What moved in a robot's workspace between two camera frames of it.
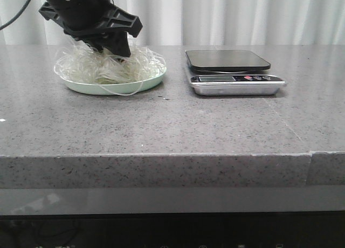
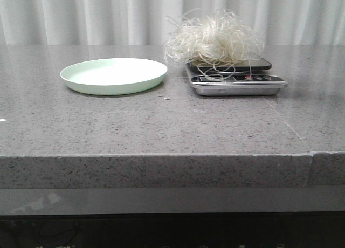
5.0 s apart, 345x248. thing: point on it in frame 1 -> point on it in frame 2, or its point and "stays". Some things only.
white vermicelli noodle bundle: x=81 y=62 -> x=216 y=44
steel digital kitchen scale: x=231 y=73 stays
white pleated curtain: x=198 y=17 stays
